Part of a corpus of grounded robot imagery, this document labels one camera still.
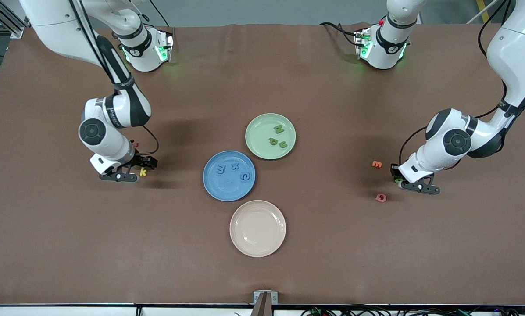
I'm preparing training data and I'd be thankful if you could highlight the green plate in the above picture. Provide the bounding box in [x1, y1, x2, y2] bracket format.
[245, 113, 297, 160]

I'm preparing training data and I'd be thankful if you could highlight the brown table mat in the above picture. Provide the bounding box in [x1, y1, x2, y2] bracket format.
[0, 23, 525, 305]

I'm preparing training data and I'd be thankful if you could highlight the blue plate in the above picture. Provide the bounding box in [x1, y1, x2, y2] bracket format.
[202, 150, 256, 202]

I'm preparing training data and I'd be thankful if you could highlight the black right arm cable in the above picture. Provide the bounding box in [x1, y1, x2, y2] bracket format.
[69, 0, 160, 155]

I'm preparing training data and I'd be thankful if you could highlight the grey metal camera bracket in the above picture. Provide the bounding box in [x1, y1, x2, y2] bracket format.
[251, 291, 279, 316]

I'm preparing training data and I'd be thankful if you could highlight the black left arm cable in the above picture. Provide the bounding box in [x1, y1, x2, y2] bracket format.
[398, 0, 525, 166]

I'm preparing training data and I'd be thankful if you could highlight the black arm base cable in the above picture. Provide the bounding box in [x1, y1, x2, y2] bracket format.
[147, 0, 173, 29]
[319, 21, 360, 48]

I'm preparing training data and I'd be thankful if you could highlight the cream plate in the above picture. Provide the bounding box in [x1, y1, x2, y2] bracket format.
[229, 200, 287, 258]

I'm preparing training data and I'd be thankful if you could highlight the white table edge rail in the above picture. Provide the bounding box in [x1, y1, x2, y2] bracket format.
[0, 304, 525, 316]

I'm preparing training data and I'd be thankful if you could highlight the black cable bundle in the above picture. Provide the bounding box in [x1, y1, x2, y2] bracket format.
[302, 304, 525, 316]

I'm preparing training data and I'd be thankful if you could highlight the aluminium frame profile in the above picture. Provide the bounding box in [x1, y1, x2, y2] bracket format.
[0, 0, 30, 39]

